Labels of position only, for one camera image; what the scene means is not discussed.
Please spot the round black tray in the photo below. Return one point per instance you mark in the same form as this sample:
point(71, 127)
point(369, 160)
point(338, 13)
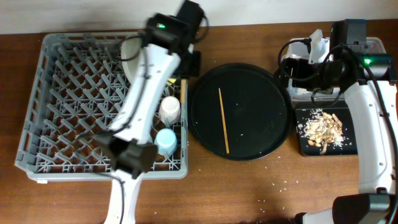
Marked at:
point(258, 112)

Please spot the grey dishwasher rack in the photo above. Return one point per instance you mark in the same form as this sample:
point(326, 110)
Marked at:
point(79, 88)

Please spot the wooden chopstick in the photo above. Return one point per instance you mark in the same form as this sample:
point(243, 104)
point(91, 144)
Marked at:
point(183, 90)
point(223, 122)

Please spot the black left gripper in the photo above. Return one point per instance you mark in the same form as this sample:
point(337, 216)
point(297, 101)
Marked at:
point(196, 72)

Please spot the food scraps pile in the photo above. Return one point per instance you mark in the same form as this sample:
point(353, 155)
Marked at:
point(322, 131)

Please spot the blue plastic cup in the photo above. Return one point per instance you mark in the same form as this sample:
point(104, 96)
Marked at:
point(166, 141)

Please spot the clear plastic waste bin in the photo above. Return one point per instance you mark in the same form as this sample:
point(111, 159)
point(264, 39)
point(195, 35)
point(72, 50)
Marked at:
point(304, 81)

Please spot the white round plate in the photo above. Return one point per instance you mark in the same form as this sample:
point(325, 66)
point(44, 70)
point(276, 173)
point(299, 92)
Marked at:
point(130, 50)

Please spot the pink plastic cup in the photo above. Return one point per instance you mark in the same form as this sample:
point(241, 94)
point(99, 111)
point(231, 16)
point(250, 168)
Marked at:
point(169, 110)

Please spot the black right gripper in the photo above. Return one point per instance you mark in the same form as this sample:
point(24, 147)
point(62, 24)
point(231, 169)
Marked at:
point(300, 65)

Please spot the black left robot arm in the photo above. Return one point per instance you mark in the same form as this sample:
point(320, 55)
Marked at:
point(164, 50)

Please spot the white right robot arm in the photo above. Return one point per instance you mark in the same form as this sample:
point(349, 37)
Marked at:
point(368, 82)

